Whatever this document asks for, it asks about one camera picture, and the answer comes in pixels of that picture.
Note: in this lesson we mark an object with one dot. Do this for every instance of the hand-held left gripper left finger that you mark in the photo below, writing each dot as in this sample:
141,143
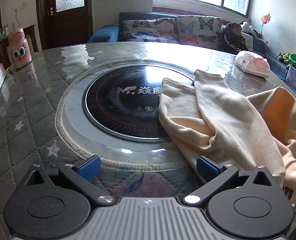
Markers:
89,168

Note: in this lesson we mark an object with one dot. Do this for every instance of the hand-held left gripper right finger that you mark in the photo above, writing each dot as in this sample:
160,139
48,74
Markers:
208,168

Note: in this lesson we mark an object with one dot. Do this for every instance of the cream cloth garment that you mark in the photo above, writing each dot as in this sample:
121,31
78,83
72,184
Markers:
225,120

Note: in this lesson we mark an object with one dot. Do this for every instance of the black induction cooktop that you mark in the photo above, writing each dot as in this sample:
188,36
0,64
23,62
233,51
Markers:
118,110

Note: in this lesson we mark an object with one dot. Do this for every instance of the white pink tissue pack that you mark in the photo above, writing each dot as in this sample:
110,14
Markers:
250,63

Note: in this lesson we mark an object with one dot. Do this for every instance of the pink cartoon face bottle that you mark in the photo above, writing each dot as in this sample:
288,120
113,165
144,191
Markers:
19,55

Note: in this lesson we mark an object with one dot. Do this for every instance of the white pillow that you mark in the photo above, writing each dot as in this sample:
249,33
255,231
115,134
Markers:
248,41

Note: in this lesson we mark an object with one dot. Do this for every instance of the small green plush toy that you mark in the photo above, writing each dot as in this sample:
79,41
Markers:
283,57

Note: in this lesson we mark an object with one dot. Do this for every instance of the blue sofa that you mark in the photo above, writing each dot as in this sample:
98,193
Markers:
105,33

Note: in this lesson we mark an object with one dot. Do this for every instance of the butterfly print cushion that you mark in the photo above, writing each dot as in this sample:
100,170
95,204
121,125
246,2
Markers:
148,28
198,30

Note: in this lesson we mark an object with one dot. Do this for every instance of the dark wooden door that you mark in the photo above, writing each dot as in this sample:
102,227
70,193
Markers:
63,25

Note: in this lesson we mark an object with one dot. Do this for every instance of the panda plush toy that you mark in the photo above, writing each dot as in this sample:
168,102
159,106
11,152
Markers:
245,26

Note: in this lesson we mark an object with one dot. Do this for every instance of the colourful pinwheel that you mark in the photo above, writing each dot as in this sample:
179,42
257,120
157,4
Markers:
265,19

